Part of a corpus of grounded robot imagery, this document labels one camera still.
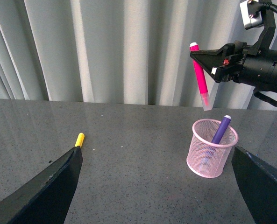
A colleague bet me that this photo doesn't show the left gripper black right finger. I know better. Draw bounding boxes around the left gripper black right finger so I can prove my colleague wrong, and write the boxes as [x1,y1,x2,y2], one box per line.
[231,146,277,224]

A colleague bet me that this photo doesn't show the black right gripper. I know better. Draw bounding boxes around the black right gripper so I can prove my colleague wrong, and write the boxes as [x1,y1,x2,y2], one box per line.
[190,25,277,95]

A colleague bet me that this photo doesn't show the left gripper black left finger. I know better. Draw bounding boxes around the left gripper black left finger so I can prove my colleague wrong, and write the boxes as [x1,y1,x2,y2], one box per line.
[0,147,83,224]

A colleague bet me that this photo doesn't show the pink marker pen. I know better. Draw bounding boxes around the pink marker pen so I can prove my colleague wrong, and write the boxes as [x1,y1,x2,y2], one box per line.
[189,42,213,112]

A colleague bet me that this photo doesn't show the purple marker pen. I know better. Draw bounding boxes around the purple marker pen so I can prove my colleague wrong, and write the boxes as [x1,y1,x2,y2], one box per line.
[203,115,232,164]

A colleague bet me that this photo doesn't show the pink mesh pen cup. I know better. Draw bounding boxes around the pink mesh pen cup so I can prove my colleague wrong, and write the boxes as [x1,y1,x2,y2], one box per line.
[186,119,239,178]

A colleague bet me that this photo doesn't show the yellow marker pen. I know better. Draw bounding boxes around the yellow marker pen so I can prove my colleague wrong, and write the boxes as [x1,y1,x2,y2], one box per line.
[75,133,85,147]

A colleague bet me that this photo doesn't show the grey pleated curtain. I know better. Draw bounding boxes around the grey pleated curtain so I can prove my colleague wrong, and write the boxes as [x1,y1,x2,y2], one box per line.
[0,0,277,112]

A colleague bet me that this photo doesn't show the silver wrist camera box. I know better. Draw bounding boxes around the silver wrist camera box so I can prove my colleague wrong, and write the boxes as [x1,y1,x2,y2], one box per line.
[240,0,263,30]

